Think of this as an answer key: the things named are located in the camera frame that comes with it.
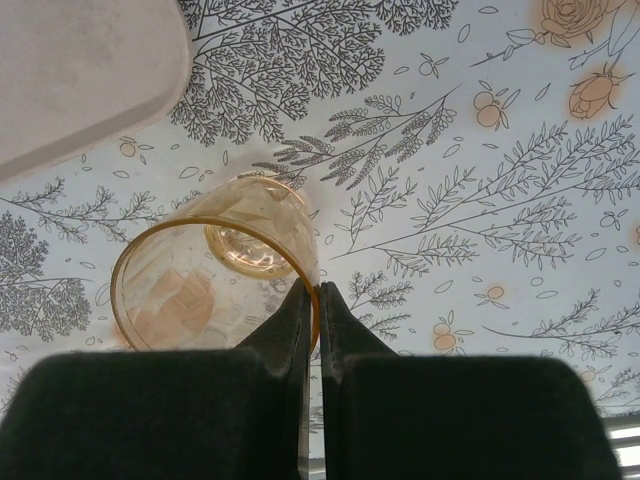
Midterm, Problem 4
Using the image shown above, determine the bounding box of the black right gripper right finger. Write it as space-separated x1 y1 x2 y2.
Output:
321 281 624 480

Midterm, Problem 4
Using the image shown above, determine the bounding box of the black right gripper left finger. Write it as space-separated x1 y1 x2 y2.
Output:
0 277 314 480

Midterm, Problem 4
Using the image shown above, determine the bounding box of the small amber tumbler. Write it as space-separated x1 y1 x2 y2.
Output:
109 170 321 352

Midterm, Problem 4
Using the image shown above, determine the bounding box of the pink plastic tray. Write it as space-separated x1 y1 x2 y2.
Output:
0 0 191 184

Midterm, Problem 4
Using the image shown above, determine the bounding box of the floral patterned tablecloth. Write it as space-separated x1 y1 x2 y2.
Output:
0 0 640 436

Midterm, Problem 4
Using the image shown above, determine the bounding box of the long aluminium base rail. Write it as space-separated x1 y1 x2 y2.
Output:
602 417 640 480

